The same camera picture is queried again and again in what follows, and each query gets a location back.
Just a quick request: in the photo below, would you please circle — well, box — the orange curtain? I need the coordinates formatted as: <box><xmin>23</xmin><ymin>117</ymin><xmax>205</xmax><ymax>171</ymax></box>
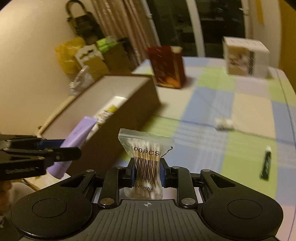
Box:
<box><xmin>279</xmin><ymin>1</ymin><xmax>295</xmax><ymax>90</ymax></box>

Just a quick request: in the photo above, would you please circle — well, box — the cotton swab bag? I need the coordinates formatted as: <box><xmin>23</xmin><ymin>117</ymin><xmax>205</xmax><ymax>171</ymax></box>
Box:
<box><xmin>118</xmin><ymin>128</ymin><xmax>175</xmax><ymax>200</ymax></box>

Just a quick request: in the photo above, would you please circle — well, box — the folded stepladder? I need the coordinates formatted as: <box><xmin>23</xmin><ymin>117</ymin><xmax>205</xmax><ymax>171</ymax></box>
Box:
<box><xmin>65</xmin><ymin>0</ymin><xmax>105</xmax><ymax>45</ymax></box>

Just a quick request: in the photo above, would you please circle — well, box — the dark red gift box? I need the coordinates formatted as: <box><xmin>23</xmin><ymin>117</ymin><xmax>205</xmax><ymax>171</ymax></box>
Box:
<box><xmin>147</xmin><ymin>46</ymin><xmax>186</xmax><ymax>89</ymax></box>

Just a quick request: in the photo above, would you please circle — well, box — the white pill bottle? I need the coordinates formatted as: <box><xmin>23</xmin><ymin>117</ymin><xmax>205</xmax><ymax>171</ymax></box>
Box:
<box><xmin>215</xmin><ymin>118</ymin><xmax>235</xmax><ymax>131</ymax></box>

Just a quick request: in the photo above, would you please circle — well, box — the checkered tablecloth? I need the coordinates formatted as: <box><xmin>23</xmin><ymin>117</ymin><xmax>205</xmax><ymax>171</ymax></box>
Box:
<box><xmin>111</xmin><ymin>56</ymin><xmax>296</xmax><ymax>241</ymax></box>

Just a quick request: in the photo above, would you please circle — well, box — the silver plastic bag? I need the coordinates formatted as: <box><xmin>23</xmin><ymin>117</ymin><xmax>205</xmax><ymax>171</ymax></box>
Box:
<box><xmin>69</xmin><ymin>65</ymin><xmax>94</xmax><ymax>96</ymax></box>

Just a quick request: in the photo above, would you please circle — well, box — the white brown carton box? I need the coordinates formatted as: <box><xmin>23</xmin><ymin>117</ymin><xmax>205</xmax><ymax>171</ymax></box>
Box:
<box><xmin>223</xmin><ymin>37</ymin><xmax>270</xmax><ymax>78</ymax></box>

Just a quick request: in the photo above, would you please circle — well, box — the brown open storage box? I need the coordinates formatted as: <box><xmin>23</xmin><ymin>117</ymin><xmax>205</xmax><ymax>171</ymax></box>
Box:
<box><xmin>36</xmin><ymin>74</ymin><xmax>160</xmax><ymax>176</ymax></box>

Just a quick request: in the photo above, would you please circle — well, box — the cardboard boxes pile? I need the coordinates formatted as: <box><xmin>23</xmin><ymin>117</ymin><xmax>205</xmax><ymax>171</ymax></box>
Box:
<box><xmin>75</xmin><ymin>36</ymin><xmax>138</xmax><ymax>80</ymax></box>

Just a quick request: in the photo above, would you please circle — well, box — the dark green small tube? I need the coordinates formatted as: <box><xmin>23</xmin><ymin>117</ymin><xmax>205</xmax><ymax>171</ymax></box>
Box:
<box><xmin>260</xmin><ymin>146</ymin><xmax>271</xmax><ymax>181</ymax></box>

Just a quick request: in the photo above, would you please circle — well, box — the beige curtain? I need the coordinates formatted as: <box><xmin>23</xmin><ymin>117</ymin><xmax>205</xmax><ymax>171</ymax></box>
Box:
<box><xmin>92</xmin><ymin>1</ymin><xmax>158</xmax><ymax>64</ymax></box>

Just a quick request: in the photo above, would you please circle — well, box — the green blister card package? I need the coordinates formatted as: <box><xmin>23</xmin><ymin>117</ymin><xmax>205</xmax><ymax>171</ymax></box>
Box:
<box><xmin>94</xmin><ymin>105</ymin><xmax>118</xmax><ymax>125</ymax></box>

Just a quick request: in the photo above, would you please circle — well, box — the yellow plastic bag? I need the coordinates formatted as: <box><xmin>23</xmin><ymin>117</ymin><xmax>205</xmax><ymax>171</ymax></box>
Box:
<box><xmin>54</xmin><ymin>37</ymin><xmax>85</xmax><ymax>74</ymax></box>

